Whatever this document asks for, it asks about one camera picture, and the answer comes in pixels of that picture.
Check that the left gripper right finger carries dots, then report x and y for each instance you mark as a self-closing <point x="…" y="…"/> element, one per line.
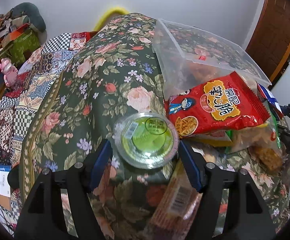
<point x="231" y="206"/>

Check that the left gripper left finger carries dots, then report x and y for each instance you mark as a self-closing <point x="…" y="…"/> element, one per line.
<point x="42" y="215"/>

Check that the blue white snack packet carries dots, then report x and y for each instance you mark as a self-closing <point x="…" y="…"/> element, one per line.
<point x="271" y="100"/>

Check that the red chip bag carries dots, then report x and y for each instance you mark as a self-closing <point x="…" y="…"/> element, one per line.
<point x="222" y="104"/>

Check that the green jelly cup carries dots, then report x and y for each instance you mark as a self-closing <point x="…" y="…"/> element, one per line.
<point x="146" y="140"/>

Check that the orange bread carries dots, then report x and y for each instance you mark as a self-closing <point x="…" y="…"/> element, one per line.
<point x="262" y="142"/>

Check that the orange barcode biscuit pack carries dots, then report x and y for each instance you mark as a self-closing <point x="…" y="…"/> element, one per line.
<point x="175" y="213"/>

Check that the patchwork quilt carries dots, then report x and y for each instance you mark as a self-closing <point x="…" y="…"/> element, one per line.
<point x="41" y="120"/>

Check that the brown wooden door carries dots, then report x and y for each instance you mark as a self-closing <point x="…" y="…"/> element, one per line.
<point x="269" y="45"/>

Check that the pink plush toy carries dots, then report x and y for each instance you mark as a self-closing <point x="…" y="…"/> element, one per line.
<point x="9" y="71"/>

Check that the clear plastic storage box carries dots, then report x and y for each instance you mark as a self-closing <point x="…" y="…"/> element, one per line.
<point x="189" y="56"/>

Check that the yellow headboard rim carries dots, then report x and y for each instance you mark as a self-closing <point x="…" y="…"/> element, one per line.
<point x="108" y="15"/>

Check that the grey pillow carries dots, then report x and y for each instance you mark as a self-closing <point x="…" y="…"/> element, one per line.
<point x="31" y="11"/>

